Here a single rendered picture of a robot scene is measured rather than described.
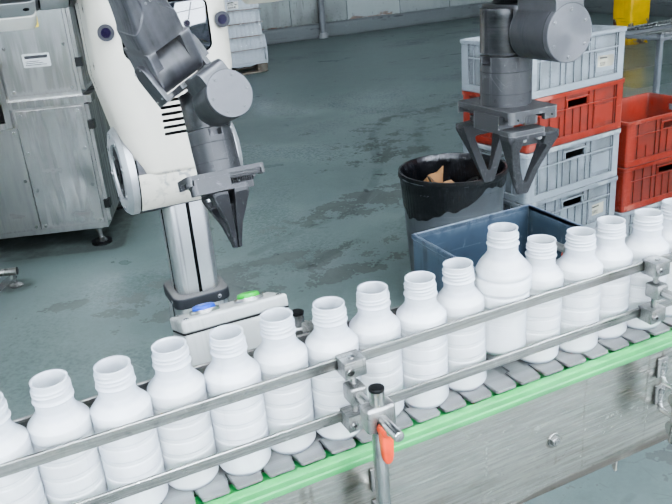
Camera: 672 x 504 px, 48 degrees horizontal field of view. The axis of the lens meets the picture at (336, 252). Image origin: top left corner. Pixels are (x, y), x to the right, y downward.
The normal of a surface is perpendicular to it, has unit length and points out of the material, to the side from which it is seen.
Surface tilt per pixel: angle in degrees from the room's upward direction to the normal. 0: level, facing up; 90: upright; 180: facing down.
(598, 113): 90
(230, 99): 70
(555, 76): 90
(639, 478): 0
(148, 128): 90
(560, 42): 90
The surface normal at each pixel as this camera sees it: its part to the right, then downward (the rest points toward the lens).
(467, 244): 0.44, 0.31
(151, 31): 0.69, 0.35
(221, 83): 0.46, -0.05
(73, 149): 0.14, 0.36
